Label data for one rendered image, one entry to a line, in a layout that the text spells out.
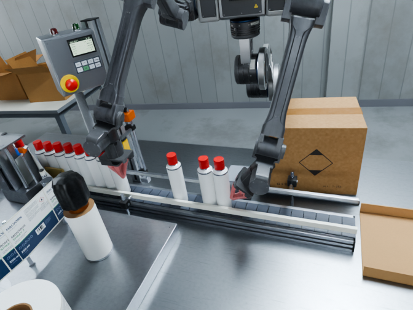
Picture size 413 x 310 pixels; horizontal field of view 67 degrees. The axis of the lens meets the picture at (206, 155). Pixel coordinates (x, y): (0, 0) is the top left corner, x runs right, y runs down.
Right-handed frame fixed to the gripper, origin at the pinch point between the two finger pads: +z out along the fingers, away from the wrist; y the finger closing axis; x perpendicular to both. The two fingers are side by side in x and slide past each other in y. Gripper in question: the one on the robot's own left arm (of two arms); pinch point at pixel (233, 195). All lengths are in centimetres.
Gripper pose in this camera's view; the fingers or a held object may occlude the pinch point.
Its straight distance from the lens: 105.7
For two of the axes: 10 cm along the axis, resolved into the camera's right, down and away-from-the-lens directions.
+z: -4.7, 6.2, 6.4
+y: -3.5, 5.3, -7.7
